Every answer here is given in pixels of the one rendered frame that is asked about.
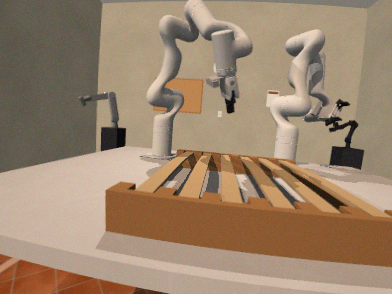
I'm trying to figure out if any wooden bed frame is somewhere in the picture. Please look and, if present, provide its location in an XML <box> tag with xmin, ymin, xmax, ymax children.
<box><xmin>105</xmin><ymin>149</ymin><xmax>392</xmax><ymax>267</ymax></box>

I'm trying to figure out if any tan wooden slat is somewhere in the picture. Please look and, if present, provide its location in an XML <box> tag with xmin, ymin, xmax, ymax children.
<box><xmin>240</xmin><ymin>156</ymin><xmax>295</xmax><ymax>209</ymax></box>
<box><xmin>277</xmin><ymin>160</ymin><xmax>392</xmax><ymax>217</ymax></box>
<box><xmin>258</xmin><ymin>158</ymin><xmax>341</xmax><ymax>213</ymax></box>
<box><xmin>221</xmin><ymin>155</ymin><xmax>243</xmax><ymax>203</ymax></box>
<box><xmin>179</xmin><ymin>153</ymin><xmax>212</xmax><ymax>198</ymax></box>
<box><xmin>135</xmin><ymin>151</ymin><xmax>194</xmax><ymax>193</ymax></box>

